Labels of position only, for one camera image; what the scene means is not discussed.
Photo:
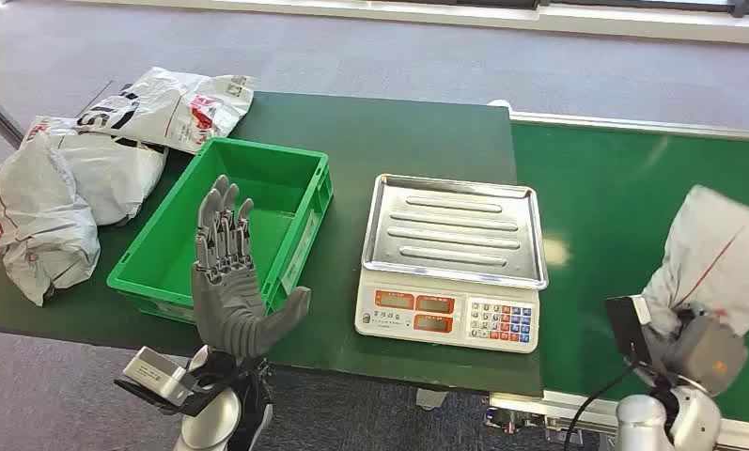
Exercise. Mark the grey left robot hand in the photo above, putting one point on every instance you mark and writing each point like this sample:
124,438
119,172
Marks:
231,311

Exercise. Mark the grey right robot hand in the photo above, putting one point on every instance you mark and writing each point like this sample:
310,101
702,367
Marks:
710,355

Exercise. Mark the white courier bag red stripe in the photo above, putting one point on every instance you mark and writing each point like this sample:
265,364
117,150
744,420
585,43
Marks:
716,255

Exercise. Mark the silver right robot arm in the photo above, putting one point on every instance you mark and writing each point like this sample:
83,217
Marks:
645,423

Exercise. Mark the green conveyor belt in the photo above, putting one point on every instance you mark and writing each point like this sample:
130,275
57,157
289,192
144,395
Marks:
598,249

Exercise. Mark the green plastic bin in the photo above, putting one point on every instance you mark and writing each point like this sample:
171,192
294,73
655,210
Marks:
162,261

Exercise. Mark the white plastic courier bag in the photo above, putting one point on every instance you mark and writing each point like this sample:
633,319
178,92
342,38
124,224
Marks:
109,174
38,230

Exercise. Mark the white courier bag black lettering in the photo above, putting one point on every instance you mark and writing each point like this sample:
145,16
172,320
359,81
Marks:
168,106

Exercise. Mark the white table foot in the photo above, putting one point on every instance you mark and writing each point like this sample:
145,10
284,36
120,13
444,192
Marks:
431,399

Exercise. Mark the white electronic scale steel tray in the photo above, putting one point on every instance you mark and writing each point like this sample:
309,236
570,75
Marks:
452,243

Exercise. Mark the dark metal pole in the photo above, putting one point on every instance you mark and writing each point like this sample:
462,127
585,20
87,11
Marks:
0,119

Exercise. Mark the white window sill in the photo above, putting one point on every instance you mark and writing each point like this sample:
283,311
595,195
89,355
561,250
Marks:
598,22

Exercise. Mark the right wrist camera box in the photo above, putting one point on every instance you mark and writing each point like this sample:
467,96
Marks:
626,327

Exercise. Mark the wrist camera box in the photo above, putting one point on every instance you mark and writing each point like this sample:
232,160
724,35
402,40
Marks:
159,373
626,327

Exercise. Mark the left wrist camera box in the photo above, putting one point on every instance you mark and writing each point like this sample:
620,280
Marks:
159,373

